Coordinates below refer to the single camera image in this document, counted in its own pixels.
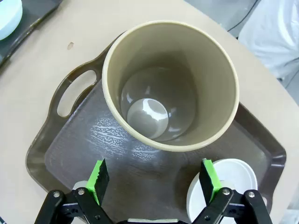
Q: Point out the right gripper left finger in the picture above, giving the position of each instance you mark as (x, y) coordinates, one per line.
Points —
(99, 184)

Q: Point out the dark plastic tray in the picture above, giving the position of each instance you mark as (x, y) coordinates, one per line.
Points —
(35, 18)

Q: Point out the light blue bowl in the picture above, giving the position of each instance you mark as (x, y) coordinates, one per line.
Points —
(9, 18)

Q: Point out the person in white hooded jacket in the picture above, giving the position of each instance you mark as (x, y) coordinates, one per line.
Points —
(268, 35)

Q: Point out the white bowl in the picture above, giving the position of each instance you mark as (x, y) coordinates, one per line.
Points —
(233, 172)

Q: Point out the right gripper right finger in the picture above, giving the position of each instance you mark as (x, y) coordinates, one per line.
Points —
(208, 182)

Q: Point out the tall tan cup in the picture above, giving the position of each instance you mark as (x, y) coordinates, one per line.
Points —
(210, 70)

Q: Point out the brown plastic tray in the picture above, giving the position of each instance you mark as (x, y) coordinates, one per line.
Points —
(70, 151)

